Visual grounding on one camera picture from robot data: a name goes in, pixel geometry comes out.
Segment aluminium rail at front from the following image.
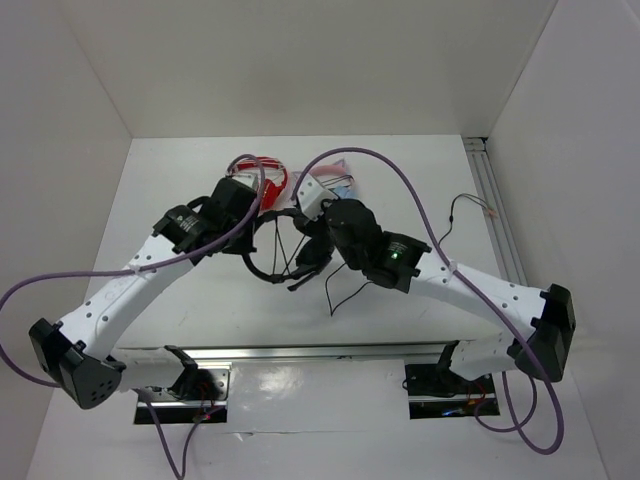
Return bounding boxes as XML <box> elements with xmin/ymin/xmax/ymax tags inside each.
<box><xmin>181</xmin><ymin>342</ymin><xmax>447</xmax><ymax>364</ymax></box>

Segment aluminium rail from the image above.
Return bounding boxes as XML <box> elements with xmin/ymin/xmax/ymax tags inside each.
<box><xmin>462</xmin><ymin>137</ymin><xmax>528</xmax><ymax>285</ymax></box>
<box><xmin>181</xmin><ymin>342</ymin><xmax>447</xmax><ymax>364</ymax></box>

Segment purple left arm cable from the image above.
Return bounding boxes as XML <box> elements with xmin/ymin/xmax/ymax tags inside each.
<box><xmin>0</xmin><ymin>153</ymin><xmax>266</xmax><ymax>389</ymax></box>

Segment pink and blue cat headphones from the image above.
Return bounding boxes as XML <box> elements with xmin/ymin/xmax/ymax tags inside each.
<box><xmin>308</xmin><ymin>157</ymin><xmax>357</xmax><ymax>199</ymax></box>

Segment thin black sensor wire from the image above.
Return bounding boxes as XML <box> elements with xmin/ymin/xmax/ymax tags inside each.
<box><xmin>437</xmin><ymin>193</ymin><xmax>499</xmax><ymax>249</ymax></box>

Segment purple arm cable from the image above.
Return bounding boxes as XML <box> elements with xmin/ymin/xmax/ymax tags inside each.
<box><xmin>0</xmin><ymin>153</ymin><xmax>266</xmax><ymax>389</ymax></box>
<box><xmin>297</xmin><ymin>147</ymin><xmax>569</xmax><ymax>456</ymax></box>

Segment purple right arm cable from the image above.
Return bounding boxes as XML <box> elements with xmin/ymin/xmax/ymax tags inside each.
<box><xmin>297</xmin><ymin>147</ymin><xmax>569</xmax><ymax>456</ymax></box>

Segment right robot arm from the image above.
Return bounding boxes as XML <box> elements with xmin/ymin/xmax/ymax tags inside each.
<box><xmin>323</xmin><ymin>199</ymin><xmax>576</xmax><ymax>392</ymax></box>

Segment aluminium rail at right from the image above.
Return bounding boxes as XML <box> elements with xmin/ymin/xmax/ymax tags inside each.
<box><xmin>462</xmin><ymin>137</ymin><xmax>528</xmax><ymax>285</ymax></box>

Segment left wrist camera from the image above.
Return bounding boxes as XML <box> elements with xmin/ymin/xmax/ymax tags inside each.
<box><xmin>227</xmin><ymin>168</ymin><xmax>262</xmax><ymax>192</ymax></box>

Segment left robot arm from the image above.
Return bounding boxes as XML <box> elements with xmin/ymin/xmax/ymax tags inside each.
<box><xmin>29</xmin><ymin>177</ymin><xmax>259</xmax><ymax>410</ymax></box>

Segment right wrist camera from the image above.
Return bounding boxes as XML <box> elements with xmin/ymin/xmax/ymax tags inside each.
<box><xmin>294</xmin><ymin>174</ymin><xmax>338</xmax><ymax>221</ymax></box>

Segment red headphones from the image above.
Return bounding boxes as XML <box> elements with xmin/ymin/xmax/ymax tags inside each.
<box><xmin>226</xmin><ymin>156</ymin><xmax>289</xmax><ymax>212</ymax></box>

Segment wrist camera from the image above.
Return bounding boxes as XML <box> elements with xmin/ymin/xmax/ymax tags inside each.
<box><xmin>294</xmin><ymin>174</ymin><xmax>338</xmax><ymax>221</ymax></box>
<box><xmin>227</xmin><ymin>168</ymin><xmax>262</xmax><ymax>192</ymax></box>

